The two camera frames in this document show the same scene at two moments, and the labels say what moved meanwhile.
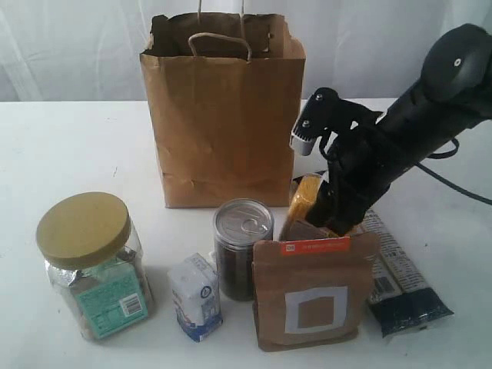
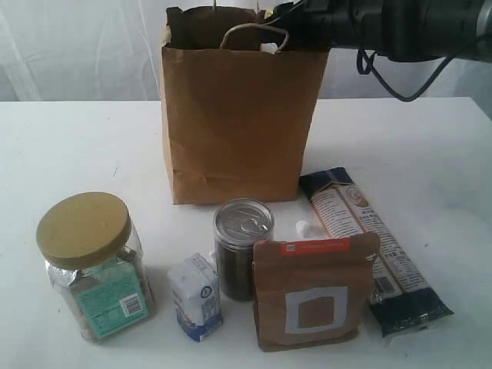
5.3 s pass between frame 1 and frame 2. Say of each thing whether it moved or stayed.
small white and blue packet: stayed
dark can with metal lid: stayed
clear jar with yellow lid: stayed
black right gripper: moved
